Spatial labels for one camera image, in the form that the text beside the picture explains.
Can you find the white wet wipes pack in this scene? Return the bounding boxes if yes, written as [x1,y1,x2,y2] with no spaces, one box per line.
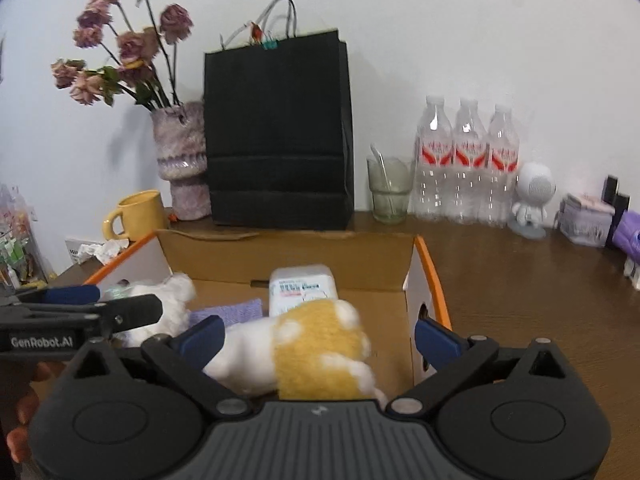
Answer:
[269,264,339,318]

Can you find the clear water bottle red label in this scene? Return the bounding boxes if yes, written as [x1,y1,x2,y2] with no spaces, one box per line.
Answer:
[486,104,521,228]
[413,95,456,221]
[452,97,489,224]

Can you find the purple cloth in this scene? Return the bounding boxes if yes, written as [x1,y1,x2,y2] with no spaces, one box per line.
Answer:
[190,299,265,330]

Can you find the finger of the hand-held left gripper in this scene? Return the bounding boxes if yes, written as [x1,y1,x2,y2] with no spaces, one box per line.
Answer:
[15,294,164,335]
[0,284,102,311]

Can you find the crumpled white tissue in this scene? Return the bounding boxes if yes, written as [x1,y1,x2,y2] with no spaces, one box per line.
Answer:
[77,239,131,266]

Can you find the white robot figurine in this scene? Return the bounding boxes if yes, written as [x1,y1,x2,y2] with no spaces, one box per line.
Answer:
[509,161,559,239]

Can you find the orange cardboard box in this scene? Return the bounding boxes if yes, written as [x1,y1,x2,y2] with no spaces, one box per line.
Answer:
[82,230,453,401]

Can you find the white printed box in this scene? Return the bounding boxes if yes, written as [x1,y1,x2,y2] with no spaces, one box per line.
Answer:
[65,236,101,266]

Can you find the white fluffy cloth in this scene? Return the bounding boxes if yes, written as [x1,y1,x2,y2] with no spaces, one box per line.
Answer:
[100,272,198,348]

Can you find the black paper bag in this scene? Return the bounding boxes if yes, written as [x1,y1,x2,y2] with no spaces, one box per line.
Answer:
[202,0,356,232]

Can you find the purple pouch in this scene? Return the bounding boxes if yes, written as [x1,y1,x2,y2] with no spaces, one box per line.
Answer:
[612,210,640,262]

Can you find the black rectangular object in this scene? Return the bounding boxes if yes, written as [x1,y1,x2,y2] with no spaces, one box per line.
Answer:
[602,175,632,249]

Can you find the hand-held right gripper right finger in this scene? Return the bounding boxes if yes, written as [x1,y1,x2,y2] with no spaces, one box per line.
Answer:
[386,317,576,419]

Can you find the clear glass cup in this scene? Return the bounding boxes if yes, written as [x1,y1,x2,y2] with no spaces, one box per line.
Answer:
[366,156,416,225]

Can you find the rack of colourful packets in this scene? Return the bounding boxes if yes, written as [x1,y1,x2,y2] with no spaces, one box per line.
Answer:
[0,182,51,291]

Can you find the spoon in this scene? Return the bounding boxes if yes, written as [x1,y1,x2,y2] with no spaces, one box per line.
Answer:
[370,143,401,211]

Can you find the dried pink flowers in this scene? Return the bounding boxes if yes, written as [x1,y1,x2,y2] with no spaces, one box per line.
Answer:
[51,0,194,111]

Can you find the person's left hand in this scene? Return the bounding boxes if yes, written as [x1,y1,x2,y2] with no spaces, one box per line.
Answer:
[9,360,68,463]

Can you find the yellow and white plush toy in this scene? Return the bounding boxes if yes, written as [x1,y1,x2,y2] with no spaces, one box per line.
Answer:
[202,299,388,407]

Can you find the yellow mug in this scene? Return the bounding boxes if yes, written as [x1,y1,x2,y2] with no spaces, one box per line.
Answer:
[102,190,169,244]

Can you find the mottled purple vase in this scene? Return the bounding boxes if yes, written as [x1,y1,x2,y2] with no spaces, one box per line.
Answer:
[151,101,213,222]

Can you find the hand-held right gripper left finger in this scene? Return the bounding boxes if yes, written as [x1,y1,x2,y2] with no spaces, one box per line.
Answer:
[65,315,253,420]

